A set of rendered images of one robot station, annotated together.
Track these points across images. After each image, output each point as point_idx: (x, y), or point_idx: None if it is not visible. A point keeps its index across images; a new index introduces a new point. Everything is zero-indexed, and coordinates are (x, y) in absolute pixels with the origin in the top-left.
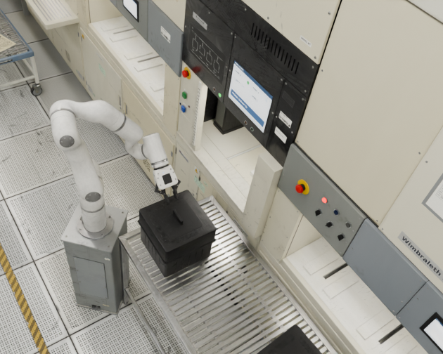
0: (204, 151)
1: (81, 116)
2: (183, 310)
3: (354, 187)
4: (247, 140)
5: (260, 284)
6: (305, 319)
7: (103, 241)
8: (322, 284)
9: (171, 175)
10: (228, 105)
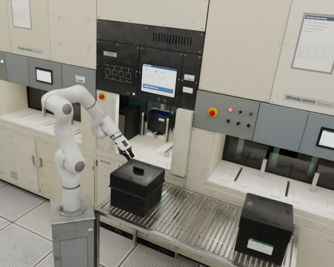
0: None
1: (68, 97)
2: (169, 229)
3: (246, 89)
4: (141, 141)
5: (201, 201)
6: (239, 207)
7: (84, 214)
8: (236, 183)
9: (126, 141)
10: (141, 97)
